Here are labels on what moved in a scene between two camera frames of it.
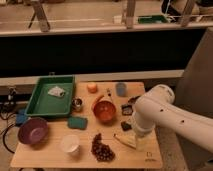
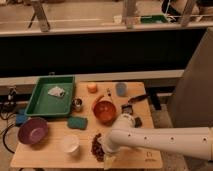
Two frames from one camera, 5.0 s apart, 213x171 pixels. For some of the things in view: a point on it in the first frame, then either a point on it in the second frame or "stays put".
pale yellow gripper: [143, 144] to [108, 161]
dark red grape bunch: [101, 151] stays put
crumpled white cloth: [57, 91] stays put
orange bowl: [104, 110] stays put
